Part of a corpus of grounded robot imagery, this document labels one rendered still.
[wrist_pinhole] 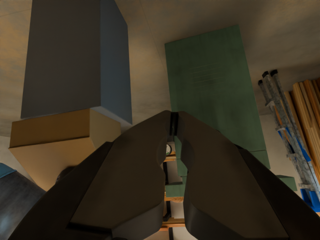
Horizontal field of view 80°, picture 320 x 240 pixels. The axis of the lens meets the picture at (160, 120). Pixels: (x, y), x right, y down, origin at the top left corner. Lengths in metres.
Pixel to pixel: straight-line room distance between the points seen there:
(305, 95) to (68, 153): 2.26
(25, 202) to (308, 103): 2.38
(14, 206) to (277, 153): 3.51
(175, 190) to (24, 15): 1.13
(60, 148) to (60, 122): 0.08
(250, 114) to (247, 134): 0.11
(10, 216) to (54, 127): 0.27
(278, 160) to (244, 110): 2.68
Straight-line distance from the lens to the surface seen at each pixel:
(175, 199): 1.08
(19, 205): 0.61
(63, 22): 0.89
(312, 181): 1.90
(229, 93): 1.09
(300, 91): 2.46
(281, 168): 3.70
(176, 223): 3.14
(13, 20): 1.27
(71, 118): 0.69
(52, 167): 0.80
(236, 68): 1.15
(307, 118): 2.40
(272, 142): 3.70
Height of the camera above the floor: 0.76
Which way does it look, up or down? 15 degrees down
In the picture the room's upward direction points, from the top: 175 degrees clockwise
